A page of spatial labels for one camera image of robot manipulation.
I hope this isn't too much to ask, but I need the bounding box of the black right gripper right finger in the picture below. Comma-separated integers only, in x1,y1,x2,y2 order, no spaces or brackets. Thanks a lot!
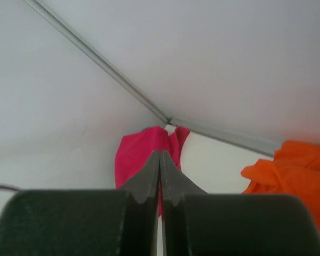
159,151,320,255

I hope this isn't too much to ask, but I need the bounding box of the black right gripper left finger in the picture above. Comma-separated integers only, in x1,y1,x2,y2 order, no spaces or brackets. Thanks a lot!
0,151,160,255

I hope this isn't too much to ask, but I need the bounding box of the orange t shirt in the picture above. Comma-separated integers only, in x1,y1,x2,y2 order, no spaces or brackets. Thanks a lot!
241,140,320,232

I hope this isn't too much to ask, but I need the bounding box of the pink t shirt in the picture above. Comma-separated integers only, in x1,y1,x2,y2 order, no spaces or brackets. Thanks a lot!
114,125,190,219

